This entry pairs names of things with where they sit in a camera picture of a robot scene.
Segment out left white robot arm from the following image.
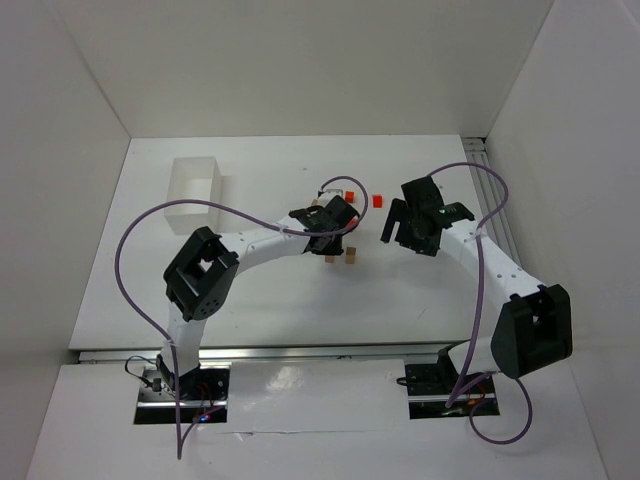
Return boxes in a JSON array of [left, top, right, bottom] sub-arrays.
[[156, 195, 361, 397]]

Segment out white perforated plastic box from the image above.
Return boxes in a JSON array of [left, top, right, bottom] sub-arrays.
[[164, 157, 223, 235]]

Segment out small natural wood cube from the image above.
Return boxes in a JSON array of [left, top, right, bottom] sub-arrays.
[[345, 247, 356, 264]]

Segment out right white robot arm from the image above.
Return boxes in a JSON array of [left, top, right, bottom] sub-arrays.
[[381, 177, 573, 379]]

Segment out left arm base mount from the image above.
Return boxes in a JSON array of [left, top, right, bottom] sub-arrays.
[[124, 355, 230, 425]]

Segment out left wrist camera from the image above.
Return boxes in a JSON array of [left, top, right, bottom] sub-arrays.
[[317, 188, 344, 201]]

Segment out front aluminium rail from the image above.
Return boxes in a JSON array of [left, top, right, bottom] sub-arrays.
[[77, 340, 549, 365]]

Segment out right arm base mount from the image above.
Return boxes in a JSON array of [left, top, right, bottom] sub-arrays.
[[396, 363, 500, 420]]

